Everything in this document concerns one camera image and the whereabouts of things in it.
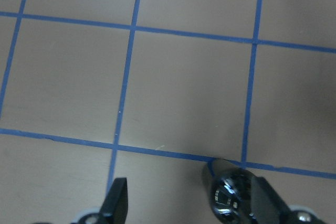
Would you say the dark glass wine bottle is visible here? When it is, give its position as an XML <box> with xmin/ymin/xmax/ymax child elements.
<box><xmin>202</xmin><ymin>159</ymin><xmax>260</xmax><ymax>223</ymax></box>

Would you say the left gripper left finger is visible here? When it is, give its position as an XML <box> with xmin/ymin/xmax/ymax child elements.
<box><xmin>98</xmin><ymin>177</ymin><xmax>128</xmax><ymax>224</ymax></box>

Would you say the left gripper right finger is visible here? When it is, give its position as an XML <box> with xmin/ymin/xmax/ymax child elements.
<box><xmin>250</xmin><ymin>177</ymin><xmax>294</xmax><ymax>223</ymax></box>

